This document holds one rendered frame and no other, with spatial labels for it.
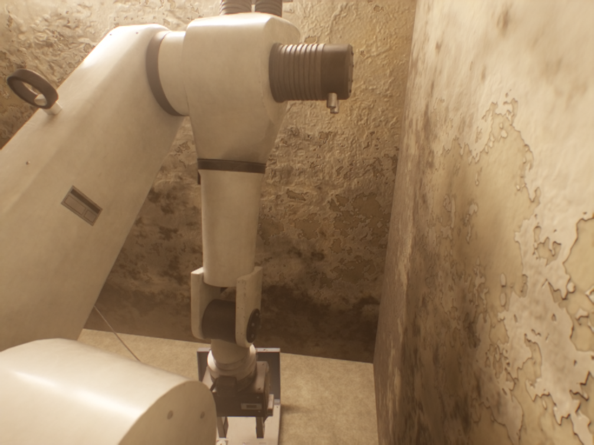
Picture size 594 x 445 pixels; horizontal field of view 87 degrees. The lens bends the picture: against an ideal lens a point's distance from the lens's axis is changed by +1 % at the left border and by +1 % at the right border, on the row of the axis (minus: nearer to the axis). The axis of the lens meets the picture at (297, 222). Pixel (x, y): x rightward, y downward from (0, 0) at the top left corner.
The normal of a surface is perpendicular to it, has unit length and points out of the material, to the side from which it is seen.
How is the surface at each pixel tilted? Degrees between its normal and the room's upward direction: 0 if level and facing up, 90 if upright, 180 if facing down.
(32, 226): 90
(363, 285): 90
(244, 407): 90
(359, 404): 0
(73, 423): 7
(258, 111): 123
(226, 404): 90
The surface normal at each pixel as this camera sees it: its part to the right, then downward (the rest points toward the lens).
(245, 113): -0.17, 0.83
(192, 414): 0.97, 0.09
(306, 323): -0.16, 0.41
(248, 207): 0.67, 0.18
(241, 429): -0.01, -0.91
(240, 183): 0.46, 0.19
